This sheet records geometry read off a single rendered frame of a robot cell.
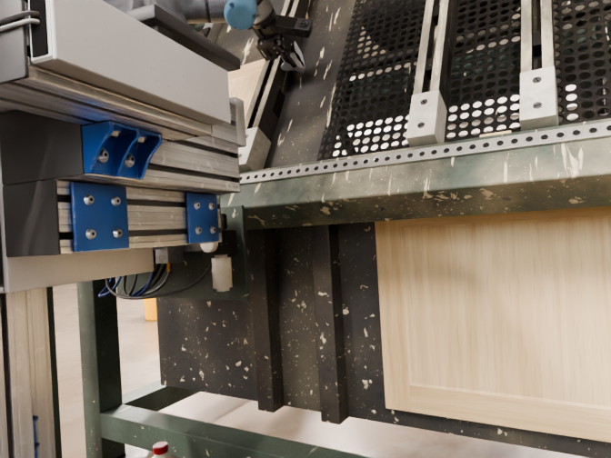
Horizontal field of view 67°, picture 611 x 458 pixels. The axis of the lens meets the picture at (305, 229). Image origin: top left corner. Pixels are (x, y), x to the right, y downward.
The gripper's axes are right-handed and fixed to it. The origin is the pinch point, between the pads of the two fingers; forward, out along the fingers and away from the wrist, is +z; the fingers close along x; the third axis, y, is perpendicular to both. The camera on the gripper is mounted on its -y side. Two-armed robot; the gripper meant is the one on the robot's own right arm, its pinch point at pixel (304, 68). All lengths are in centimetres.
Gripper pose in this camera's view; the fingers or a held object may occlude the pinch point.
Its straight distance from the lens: 146.5
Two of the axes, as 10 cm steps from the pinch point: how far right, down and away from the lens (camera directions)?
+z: 4.7, 4.8, 7.4
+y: -8.6, 0.5, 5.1
